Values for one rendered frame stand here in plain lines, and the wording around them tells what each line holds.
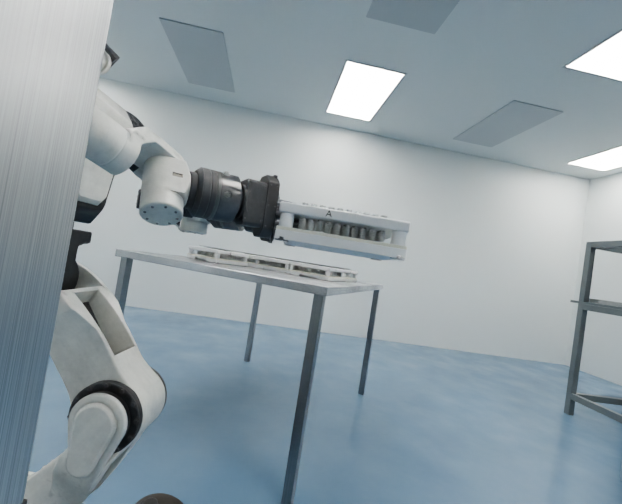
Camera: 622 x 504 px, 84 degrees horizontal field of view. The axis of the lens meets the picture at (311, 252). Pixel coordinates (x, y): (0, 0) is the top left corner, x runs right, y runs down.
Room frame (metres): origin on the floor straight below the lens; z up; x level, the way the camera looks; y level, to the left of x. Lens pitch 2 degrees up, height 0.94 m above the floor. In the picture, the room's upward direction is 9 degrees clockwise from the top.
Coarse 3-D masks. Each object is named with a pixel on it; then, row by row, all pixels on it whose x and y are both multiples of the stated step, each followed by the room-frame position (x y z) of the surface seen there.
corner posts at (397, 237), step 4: (284, 212) 0.64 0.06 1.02; (280, 216) 0.65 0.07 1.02; (284, 216) 0.64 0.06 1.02; (288, 216) 0.64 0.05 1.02; (292, 216) 0.64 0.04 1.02; (280, 220) 0.64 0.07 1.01; (284, 220) 0.64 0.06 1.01; (288, 220) 0.64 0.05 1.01; (292, 220) 0.65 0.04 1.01; (280, 224) 0.64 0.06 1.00; (284, 224) 0.64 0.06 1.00; (288, 224) 0.64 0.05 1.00; (292, 224) 0.65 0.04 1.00; (392, 232) 0.65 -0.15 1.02; (396, 232) 0.64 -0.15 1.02; (400, 232) 0.64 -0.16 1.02; (404, 232) 0.64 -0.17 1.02; (392, 236) 0.64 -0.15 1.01; (396, 236) 0.64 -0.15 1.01; (400, 236) 0.64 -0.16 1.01; (404, 236) 0.64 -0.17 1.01; (392, 240) 0.64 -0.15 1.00; (396, 240) 0.64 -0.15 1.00; (400, 240) 0.64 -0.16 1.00; (404, 240) 0.64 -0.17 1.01; (396, 244) 0.64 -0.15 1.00; (400, 244) 0.64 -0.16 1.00; (404, 244) 0.64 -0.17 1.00
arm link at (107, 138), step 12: (96, 108) 0.44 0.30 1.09; (96, 120) 0.44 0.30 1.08; (108, 120) 0.46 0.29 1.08; (96, 132) 0.44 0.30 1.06; (108, 132) 0.45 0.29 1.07; (120, 132) 0.47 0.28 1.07; (96, 144) 0.45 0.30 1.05; (108, 144) 0.46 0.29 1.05; (120, 144) 0.47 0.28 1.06; (96, 156) 0.46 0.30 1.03; (108, 156) 0.47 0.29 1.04
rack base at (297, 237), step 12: (288, 228) 0.64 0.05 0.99; (288, 240) 0.64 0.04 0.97; (300, 240) 0.64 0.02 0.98; (312, 240) 0.64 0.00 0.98; (324, 240) 0.64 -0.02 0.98; (336, 240) 0.64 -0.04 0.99; (348, 240) 0.64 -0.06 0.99; (360, 240) 0.64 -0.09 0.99; (336, 252) 0.85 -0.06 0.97; (348, 252) 0.74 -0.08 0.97; (360, 252) 0.65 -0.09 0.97; (372, 252) 0.63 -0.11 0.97; (384, 252) 0.63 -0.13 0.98; (396, 252) 0.63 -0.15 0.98
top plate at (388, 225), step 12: (288, 204) 0.64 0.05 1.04; (300, 204) 0.64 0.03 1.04; (300, 216) 0.66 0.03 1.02; (312, 216) 0.64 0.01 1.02; (324, 216) 0.64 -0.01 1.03; (336, 216) 0.64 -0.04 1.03; (348, 216) 0.63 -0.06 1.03; (360, 216) 0.63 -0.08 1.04; (372, 216) 0.64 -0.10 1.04; (372, 228) 0.66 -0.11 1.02; (384, 228) 0.64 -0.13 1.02; (396, 228) 0.63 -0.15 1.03; (408, 228) 0.63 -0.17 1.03
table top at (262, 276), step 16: (128, 256) 1.67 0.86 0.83; (144, 256) 1.63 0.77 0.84; (160, 256) 1.63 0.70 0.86; (176, 256) 1.90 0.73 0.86; (208, 272) 1.51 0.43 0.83; (224, 272) 1.48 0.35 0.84; (240, 272) 1.45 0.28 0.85; (256, 272) 1.57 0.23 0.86; (272, 272) 1.82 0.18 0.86; (288, 288) 1.37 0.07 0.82; (304, 288) 1.35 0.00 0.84; (320, 288) 1.33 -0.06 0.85; (336, 288) 1.43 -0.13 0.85; (352, 288) 1.71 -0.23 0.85; (368, 288) 2.12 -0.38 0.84
